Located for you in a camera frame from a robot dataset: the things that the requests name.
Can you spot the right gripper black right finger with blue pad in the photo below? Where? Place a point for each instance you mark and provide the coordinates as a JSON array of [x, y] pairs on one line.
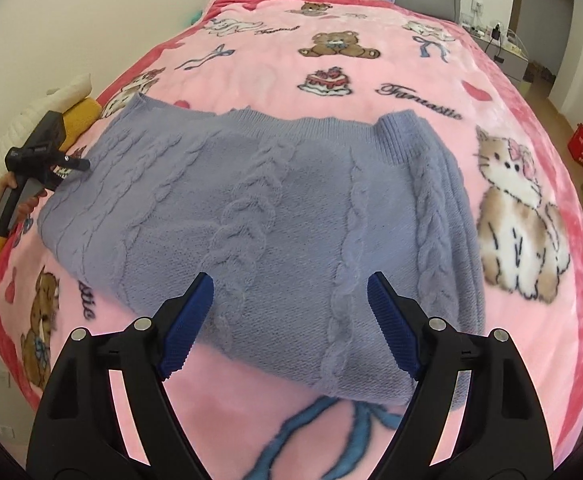
[[503, 433]]

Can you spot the white quilted pillow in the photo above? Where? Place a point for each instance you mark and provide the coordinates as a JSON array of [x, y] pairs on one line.
[[58, 100]]

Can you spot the white wall switch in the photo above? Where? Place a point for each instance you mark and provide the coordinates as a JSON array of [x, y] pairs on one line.
[[476, 6]]

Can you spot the pink cartoon fleece blanket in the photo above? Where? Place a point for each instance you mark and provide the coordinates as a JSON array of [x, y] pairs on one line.
[[355, 60]]

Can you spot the white bedside table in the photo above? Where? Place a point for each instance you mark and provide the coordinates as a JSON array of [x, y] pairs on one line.
[[494, 42]]

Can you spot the lavender knit sweater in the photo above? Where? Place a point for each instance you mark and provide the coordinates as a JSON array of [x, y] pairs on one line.
[[290, 218]]

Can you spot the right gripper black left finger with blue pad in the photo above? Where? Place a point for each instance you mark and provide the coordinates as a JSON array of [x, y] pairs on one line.
[[76, 432]]

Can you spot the yellow plush pillow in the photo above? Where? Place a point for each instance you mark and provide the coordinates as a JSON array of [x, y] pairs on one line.
[[77, 121]]

